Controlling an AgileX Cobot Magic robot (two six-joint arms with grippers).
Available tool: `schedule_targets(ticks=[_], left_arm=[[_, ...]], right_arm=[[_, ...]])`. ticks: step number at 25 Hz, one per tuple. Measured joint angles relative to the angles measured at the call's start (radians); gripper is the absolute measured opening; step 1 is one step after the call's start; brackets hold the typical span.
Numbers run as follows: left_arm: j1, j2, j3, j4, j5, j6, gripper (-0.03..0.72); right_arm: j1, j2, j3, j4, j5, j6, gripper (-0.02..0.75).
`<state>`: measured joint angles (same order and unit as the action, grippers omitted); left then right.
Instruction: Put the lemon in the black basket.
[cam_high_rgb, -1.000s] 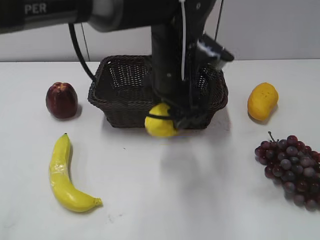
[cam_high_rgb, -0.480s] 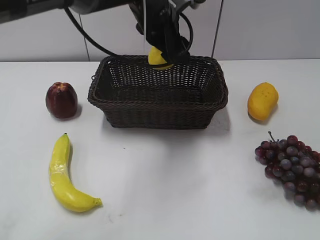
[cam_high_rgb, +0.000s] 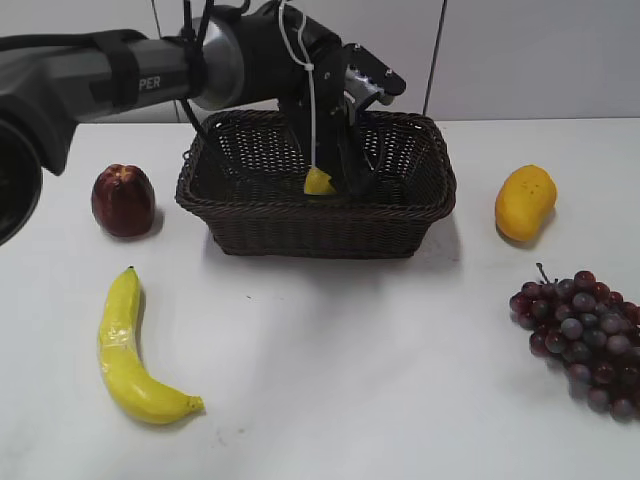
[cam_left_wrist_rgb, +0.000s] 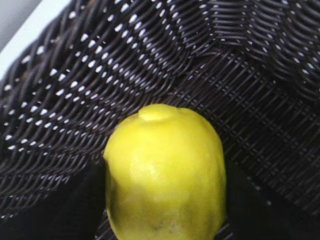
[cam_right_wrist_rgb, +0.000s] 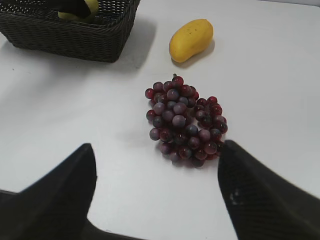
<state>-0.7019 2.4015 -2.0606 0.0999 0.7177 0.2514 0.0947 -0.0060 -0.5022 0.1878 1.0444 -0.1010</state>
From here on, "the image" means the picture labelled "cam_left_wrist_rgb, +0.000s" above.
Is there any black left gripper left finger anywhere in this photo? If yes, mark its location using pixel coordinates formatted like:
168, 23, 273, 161
37, 160, 106, 240

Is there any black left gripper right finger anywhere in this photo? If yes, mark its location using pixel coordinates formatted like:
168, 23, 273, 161
225, 159, 295, 240

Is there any yellow lemon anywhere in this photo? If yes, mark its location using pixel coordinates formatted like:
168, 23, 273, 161
103, 103, 227, 240

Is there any dark brown wicker basket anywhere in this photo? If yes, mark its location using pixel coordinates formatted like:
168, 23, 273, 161
0, 0, 320, 240

